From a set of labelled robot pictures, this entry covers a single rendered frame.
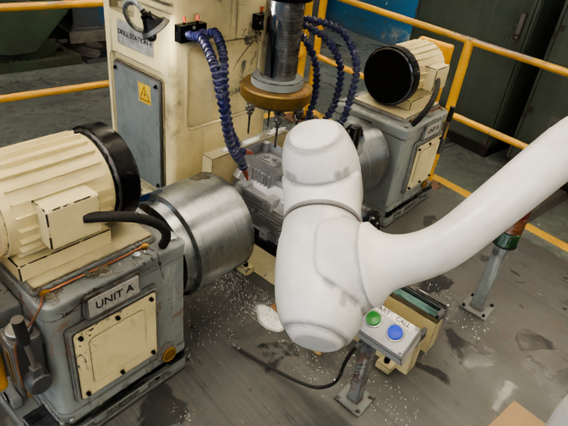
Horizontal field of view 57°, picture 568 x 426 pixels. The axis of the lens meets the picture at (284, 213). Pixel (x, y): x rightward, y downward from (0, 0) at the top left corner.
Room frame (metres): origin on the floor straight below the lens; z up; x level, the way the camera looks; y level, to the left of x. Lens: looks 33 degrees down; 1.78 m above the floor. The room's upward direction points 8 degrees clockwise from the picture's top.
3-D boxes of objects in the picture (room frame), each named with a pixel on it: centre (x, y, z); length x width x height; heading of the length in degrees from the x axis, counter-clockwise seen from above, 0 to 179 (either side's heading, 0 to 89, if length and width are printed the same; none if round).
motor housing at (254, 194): (1.23, 0.03, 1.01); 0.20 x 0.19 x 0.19; 52
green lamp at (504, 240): (1.15, -0.58, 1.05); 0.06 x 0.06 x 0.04
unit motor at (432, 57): (1.72, -0.38, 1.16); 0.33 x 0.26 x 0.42; 143
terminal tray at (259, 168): (1.26, 0.06, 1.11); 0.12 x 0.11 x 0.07; 52
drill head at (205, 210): (0.95, 0.24, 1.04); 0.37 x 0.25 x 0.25; 143
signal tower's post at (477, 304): (1.15, -0.58, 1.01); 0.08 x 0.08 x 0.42; 53
